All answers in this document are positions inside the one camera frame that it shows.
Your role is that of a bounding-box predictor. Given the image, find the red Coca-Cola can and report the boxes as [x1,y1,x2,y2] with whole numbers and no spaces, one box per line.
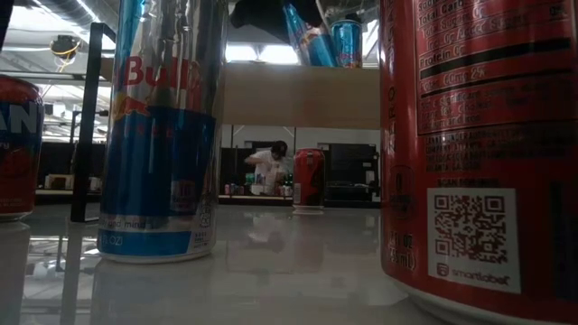
[292,147,326,214]
[378,0,578,325]

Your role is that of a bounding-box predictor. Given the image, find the black background cabinet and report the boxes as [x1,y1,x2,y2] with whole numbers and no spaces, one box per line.
[321,142,381,203]

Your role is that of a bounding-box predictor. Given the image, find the red can with blue band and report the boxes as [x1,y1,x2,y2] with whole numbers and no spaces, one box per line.
[0,74,45,222]

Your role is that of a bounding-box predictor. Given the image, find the wooden background table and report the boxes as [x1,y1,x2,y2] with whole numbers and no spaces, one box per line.
[43,173,104,191]

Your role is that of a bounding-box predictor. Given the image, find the blue silver Red Bull can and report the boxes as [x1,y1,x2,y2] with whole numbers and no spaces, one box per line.
[283,2,338,68]
[331,19,364,69]
[97,0,229,264]

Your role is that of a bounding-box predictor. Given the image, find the black metal shelf leg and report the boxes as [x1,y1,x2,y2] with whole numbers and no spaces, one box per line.
[70,23,117,223]

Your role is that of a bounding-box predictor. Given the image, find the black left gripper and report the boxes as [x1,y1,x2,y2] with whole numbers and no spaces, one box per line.
[229,0,325,44]

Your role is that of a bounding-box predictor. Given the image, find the person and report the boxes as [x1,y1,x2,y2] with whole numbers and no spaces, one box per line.
[245,140,290,196]

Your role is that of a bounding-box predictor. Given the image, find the dark background cabinet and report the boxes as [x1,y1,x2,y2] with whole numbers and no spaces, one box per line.
[220,146,249,196]

